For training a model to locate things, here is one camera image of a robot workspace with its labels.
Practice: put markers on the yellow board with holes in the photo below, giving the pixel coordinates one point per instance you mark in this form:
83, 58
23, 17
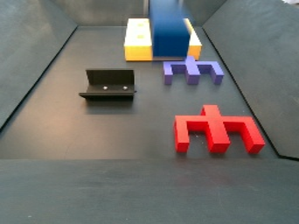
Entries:
138, 43

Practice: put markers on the black angle bracket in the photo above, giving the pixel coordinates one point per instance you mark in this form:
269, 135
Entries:
110, 84

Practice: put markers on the red branched block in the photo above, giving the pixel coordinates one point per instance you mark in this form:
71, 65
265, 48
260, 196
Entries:
217, 125

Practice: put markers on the purple branched block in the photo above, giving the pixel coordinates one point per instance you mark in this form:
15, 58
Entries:
193, 68

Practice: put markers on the blue rectangular bar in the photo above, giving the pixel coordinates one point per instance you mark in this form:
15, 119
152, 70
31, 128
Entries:
170, 32

